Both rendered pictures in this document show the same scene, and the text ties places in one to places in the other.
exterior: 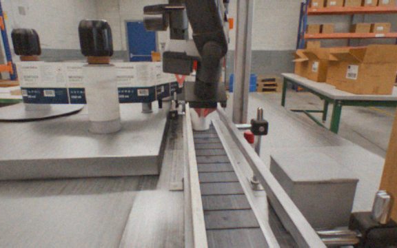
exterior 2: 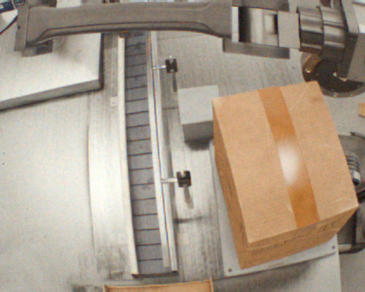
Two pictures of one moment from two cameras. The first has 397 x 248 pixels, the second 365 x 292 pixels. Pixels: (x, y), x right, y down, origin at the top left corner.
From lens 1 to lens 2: 0.89 m
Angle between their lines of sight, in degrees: 48
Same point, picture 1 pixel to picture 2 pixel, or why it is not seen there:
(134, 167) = (82, 88)
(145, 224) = (99, 141)
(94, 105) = not seen: hidden behind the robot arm
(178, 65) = not seen: hidden behind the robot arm
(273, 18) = not seen: outside the picture
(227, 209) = (143, 139)
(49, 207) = (43, 130)
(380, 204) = (181, 175)
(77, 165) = (46, 94)
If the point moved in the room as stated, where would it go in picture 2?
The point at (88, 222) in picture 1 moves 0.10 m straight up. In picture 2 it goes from (68, 141) to (58, 123)
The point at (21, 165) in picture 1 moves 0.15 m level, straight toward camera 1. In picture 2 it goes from (15, 100) to (34, 131)
